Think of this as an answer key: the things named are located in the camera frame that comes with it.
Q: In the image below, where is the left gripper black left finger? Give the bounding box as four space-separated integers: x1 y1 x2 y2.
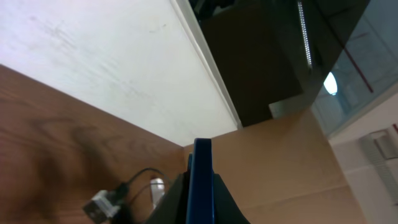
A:
145 172 190 224

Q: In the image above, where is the blue Samsung Galaxy smartphone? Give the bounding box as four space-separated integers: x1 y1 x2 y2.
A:
186 138 215 224

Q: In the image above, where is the cardboard box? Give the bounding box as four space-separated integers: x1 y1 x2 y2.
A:
183 108 368 224

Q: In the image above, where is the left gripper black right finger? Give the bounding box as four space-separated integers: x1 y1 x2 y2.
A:
213 174 250 224

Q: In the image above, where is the white USB charger plug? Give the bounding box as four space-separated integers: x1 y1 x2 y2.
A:
150 178 165 208

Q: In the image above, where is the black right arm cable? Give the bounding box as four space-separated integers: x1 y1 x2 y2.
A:
114 167 170 224

